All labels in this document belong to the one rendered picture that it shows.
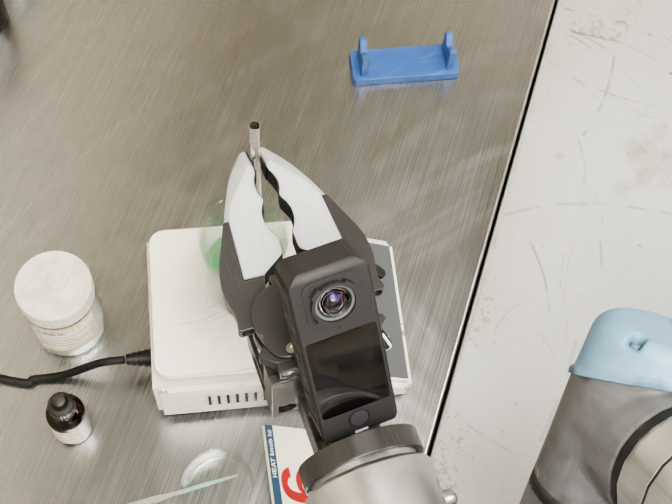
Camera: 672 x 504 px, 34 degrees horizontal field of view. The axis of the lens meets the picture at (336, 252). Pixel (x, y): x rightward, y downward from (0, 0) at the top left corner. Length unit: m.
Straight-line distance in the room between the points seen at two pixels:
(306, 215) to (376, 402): 0.13
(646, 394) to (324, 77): 0.55
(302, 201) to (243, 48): 0.40
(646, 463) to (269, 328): 0.22
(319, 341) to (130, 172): 0.45
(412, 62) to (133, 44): 0.26
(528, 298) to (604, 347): 0.36
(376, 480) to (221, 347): 0.26
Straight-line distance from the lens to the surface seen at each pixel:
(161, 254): 0.85
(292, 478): 0.85
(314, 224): 0.66
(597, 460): 0.59
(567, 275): 0.97
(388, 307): 0.89
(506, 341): 0.93
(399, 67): 1.04
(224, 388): 0.83
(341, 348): 0.58
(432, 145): 1.01
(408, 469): 0.60
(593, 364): 0.60
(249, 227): 0.66
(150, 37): 1.07
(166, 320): 0.83
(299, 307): 0.56
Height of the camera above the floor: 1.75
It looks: 64 degrees down
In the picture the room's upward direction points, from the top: 7 degrees clockwise
